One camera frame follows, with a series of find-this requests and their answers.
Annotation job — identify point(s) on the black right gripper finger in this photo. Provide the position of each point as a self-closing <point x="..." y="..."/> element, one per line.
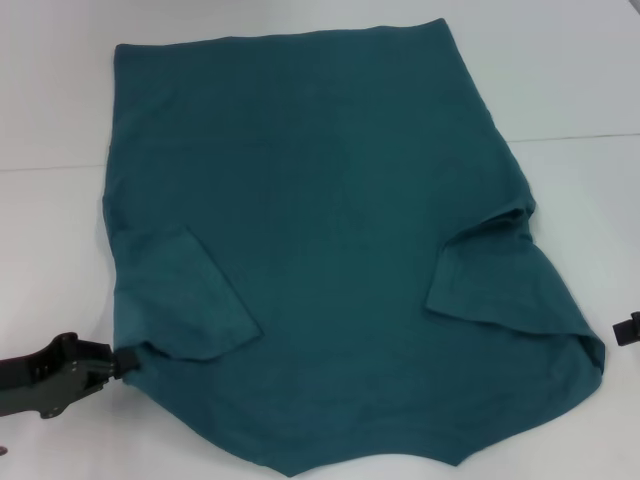
<point x="629" y="334"/>

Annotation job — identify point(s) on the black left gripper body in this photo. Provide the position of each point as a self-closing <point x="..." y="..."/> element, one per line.
<point x="45" y="375"/>

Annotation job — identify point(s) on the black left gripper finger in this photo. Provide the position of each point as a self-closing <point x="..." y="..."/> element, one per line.
<point x="128" y="361"/>

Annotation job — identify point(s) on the teal blue shirt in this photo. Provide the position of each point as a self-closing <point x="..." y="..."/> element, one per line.
<point x="325" y="225"/>

